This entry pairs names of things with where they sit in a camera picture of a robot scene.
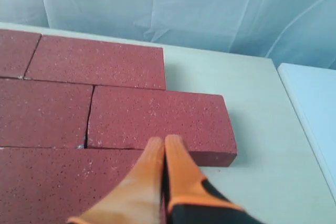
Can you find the red brick back row right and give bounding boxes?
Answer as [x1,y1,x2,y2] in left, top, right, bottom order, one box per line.
[26,35,166,90]

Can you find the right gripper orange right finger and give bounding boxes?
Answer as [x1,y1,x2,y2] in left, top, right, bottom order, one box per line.
[165,135,261,223]

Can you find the red brick back row left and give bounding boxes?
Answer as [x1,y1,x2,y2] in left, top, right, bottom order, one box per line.
[0,29,41,79]

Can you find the white board beside table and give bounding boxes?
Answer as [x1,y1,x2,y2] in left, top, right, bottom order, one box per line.
[278,63,335,196]

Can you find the red brick third row right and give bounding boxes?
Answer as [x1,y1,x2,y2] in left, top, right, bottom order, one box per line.
[1,148,143,223]

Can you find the white backdrop sheet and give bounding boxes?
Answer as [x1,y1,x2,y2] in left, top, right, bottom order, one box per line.
[1,0,335,69]

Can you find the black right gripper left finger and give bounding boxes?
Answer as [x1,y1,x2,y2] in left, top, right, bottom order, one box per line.
[67,137,164,223]

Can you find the red brick second row right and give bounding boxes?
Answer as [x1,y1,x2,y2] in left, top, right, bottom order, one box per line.
[88,86,238,167]

